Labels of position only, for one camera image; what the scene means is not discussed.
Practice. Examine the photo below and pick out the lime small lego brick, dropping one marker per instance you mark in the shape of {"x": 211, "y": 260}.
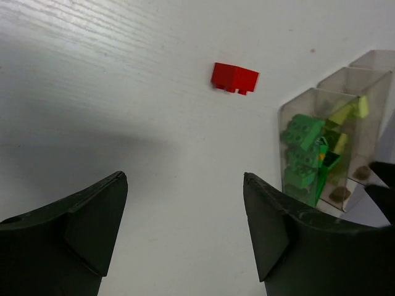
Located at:
{"x": 360, "y": 107}

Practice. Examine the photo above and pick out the lime and green lego stack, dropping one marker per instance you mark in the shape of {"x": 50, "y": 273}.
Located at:
{"x": 340, "y": 116}

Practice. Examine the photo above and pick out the green on lime long lego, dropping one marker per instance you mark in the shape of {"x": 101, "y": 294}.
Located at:
{"x": 328, "y": 160}

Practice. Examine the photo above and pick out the clear compartment organizer tray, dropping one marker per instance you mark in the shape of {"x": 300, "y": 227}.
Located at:
{"x": 371, "y": 75}

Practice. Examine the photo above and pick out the green long lego brick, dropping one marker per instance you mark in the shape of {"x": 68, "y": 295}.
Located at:
{"x": 301, "y": 166}

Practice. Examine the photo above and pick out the green 2x2 lego front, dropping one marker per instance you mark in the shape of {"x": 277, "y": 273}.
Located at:
{"x": 305, "y": 195}

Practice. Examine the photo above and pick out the lime 2x2 lego brick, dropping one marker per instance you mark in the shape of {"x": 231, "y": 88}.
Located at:
{"x": 336, "y": 141}

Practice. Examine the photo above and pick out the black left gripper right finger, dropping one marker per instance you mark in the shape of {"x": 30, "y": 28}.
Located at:
{"x": 300, "y": 250}

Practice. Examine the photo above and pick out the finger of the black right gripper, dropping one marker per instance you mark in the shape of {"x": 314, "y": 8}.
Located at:
{"x": 383, "y": 195}

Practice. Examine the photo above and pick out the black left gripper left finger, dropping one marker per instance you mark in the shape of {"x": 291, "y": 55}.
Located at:
{"x": 65, "y": 247}

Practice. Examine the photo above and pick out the small red lego brick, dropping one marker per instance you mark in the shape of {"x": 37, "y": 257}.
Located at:
{"x": 231, "y": 78}

